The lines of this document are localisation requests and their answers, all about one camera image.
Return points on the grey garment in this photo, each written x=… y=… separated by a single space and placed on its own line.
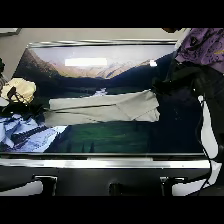
x=106 y=108

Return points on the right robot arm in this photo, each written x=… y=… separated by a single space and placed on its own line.
x=208 y=133

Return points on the cream garment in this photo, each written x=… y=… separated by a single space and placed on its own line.
x=25 y=88

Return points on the blue garment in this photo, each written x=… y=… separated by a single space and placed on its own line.
x=23 y=135

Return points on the purple garment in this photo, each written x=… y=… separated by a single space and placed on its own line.
x=205 y=45

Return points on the silver frame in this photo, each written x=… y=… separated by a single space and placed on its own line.
x=100 y=163

